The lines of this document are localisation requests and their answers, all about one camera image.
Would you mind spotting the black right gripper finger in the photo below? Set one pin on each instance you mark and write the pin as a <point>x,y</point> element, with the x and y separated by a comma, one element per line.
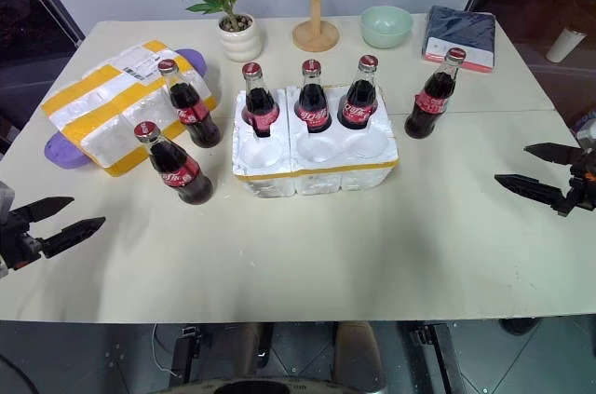
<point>535,190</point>
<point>556,154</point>

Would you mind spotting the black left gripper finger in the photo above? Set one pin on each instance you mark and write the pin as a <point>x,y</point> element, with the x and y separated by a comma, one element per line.
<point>72,236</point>
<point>44,208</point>

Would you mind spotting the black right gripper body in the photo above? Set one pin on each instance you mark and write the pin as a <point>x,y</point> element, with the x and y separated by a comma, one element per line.
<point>584,189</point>

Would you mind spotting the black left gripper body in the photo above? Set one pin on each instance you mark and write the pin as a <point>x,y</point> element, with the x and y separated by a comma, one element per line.
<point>16,245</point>

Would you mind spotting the foam lid with yellow tape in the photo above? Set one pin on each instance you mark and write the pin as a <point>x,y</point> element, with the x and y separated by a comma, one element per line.
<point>100,110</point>

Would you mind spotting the glass cola bottle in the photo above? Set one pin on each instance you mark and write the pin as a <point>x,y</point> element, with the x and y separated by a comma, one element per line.
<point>357,107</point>
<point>430,100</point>
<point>261,107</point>
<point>193,110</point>
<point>313,110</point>
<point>179,175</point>

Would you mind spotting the white foam bottle tray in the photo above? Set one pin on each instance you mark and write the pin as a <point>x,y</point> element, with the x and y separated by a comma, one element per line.
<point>321,170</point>

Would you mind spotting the purple plastic tray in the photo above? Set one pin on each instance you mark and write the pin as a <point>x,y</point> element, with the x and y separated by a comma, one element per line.
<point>65,152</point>

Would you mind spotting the white cup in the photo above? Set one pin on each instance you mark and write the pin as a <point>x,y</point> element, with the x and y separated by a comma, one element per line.
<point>564,45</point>

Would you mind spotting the navy folded cloth pack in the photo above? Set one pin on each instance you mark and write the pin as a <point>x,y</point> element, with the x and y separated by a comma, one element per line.
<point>463,33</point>

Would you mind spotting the mint green bowl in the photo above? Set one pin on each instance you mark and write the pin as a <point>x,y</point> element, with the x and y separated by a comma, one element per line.
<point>386,28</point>

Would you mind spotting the brown rounded shape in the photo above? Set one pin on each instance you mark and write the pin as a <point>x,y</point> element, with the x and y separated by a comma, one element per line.
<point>258,343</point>

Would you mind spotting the green plant in white pot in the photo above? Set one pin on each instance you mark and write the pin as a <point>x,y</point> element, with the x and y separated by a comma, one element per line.
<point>238,37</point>

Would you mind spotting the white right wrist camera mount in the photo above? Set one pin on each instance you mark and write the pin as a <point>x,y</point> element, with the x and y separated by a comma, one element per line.
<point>587,131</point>

